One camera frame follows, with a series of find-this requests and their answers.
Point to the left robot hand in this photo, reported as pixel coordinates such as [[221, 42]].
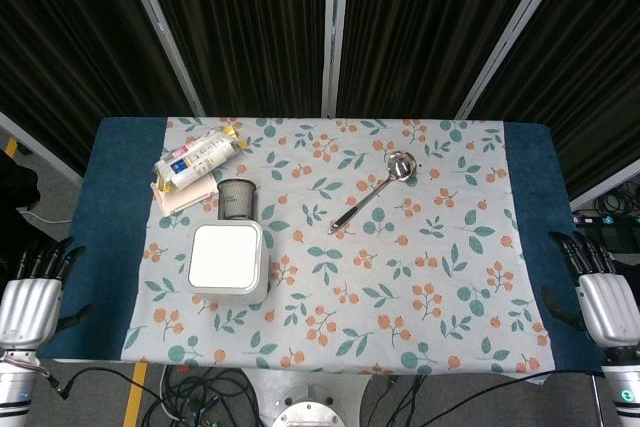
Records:
[[29, 299]]

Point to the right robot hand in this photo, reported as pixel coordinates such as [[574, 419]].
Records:
[[602, 304]]

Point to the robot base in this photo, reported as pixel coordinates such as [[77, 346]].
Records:
[[307, 404]]

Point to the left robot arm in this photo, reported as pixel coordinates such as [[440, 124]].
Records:
[[15, 384]]

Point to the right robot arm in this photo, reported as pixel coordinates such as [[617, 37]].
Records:
[[622, 387]]

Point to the white square plastic container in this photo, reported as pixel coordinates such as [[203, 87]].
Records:
[[227, 262]]

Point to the black power strip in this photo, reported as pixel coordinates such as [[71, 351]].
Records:
[[607, 220]]

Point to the blue table cover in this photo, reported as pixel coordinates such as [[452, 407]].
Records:
[[100, 247]]

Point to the yellow floor tape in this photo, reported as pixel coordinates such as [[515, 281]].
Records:
[[134, 394]]

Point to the snack package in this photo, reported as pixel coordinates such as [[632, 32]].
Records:
[[197, 159]]

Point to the grey mesh cup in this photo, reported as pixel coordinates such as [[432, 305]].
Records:
[[236, 199]]

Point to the metal ladle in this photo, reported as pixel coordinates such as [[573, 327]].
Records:
[[380, 187]]

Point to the floral tablecloth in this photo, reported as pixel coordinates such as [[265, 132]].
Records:
[[325, 247]]

